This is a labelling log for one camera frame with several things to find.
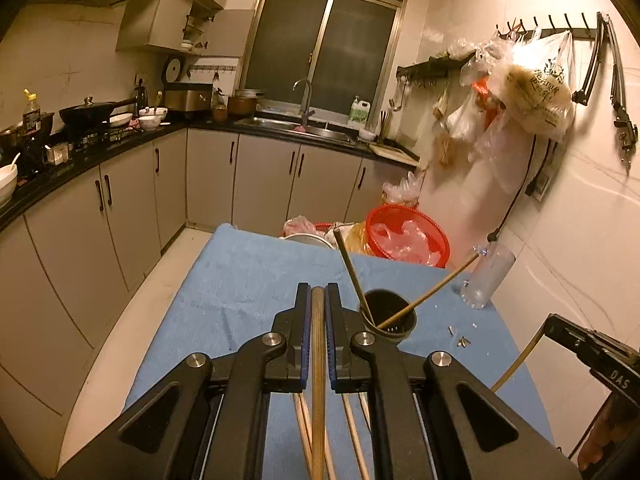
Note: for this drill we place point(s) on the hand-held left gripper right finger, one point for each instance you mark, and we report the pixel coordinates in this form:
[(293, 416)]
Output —
[(330, 332)]

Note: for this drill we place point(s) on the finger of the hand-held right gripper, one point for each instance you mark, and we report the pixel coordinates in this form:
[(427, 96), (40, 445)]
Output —
[(570, 332)]

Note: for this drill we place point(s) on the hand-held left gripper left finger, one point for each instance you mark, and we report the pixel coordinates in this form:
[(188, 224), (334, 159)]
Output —
[(304, 332)]

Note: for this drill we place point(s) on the black chopstick holder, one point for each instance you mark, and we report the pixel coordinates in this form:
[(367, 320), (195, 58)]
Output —
[(395, 327)]

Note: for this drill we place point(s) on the dark wooden chopstick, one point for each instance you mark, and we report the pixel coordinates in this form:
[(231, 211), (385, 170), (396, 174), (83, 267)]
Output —
[(351, 270)]

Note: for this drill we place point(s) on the person's right hand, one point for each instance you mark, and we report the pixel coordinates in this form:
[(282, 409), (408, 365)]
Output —
[(597, 440)]

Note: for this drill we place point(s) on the blue tablecloth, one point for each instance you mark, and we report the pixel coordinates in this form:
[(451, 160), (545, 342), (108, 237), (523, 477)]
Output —
[(250, 280)]

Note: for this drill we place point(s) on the metal pot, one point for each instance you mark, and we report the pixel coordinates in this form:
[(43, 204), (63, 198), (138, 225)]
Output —
[(310, 241)]

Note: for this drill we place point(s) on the clear glass mug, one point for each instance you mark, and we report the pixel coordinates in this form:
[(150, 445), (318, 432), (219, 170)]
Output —
[(487, 275)]

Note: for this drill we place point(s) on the pink plastic bag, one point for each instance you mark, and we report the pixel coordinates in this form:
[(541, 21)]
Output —
[(300, 224)]

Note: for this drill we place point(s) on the crumpled clear plastic bag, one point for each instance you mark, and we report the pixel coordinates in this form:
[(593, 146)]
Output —
[(410, 242)]

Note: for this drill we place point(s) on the red plastic basket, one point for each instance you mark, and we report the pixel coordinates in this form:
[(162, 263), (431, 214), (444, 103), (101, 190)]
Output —
[(380, 220)]

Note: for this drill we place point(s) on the grey lower kitchen cabinets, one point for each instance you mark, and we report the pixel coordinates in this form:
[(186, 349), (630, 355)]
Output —
[(270, 180)]

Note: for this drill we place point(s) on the grey kitchen cabinets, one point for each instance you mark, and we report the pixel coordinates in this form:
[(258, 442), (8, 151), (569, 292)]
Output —
[(155, 20), (270, 180)]

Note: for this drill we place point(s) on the white plastic bag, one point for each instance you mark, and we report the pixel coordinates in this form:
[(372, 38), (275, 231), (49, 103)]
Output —
[(402, 190)]

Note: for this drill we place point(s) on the wooden cutting board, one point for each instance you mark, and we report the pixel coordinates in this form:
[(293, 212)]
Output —
[(395, 152)]

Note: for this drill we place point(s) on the small white bowl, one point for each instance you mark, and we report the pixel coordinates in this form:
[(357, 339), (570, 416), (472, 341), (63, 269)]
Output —
[(367, 135)]

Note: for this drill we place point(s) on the steel sink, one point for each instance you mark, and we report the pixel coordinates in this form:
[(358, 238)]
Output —
[(300, 124)]

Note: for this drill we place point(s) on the countertop chopstick caddy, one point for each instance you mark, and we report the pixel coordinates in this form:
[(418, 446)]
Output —
[(385, 127)]

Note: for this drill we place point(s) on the white detergent bottle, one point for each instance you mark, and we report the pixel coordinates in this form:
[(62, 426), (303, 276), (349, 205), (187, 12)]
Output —
[(358, 112)]

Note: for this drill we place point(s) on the brown cooking pot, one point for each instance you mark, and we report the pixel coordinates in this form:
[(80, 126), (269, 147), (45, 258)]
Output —
[(242, 105)]

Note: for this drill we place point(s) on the metal faucet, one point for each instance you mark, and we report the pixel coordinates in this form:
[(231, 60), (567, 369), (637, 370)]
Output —
[(305, 95)]

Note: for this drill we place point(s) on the bunch of clear plastic bags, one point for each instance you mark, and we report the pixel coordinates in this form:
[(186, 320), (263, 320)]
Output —
[(472, 115)]

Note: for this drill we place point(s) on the large printed plastic bag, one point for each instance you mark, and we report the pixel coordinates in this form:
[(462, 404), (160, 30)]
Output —
[(542, 90)]

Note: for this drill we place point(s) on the steel toaster oven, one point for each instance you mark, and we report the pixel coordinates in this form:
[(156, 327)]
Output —
[(187, 100)]

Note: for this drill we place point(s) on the white rice bowl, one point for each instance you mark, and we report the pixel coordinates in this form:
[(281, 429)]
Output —
[(149, 122)]

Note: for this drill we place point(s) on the black hanging tongs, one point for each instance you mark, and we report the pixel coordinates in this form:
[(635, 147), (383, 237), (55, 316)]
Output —
[(592, 70)]

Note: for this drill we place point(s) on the black kitchen countertop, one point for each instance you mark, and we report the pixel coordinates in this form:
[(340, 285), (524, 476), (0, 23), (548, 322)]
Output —
[(75, 162)]

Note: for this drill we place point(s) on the kitchen window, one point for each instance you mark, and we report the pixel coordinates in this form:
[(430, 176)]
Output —
[(320, 45)]

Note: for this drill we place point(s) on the dark kettle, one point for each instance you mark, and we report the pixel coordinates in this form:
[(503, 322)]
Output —
[(140, 95)]

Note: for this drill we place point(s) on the round kitchen scale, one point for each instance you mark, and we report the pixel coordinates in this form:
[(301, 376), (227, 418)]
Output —
[(173, 69)]

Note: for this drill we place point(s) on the black wok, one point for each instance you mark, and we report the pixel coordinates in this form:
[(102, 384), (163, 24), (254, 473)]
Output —
[(87, 112)]

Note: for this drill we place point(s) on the white bowl with spoon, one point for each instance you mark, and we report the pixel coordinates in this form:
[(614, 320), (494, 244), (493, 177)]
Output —
[(6, 182)]

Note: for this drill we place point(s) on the dark cooking pot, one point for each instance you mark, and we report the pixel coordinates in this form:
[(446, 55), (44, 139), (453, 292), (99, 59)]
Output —
[(20, 135)]

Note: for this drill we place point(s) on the grey upper kitchen cabinets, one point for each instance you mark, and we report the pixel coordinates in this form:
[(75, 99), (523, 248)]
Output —
[(155, 20)]

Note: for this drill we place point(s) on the yellow cap oil bottle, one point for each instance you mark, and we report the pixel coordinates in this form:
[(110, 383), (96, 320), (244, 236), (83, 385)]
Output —
[(31, 115)]

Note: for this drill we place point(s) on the wall outlet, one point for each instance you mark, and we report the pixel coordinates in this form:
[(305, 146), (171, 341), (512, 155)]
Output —
[(542, 182)]

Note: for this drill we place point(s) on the black wall shelf rack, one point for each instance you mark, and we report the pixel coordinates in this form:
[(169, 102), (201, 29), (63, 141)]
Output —
[(430, 66)]

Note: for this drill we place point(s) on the black wall hook rail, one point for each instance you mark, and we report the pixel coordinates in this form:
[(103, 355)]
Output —
[(575, 32)]

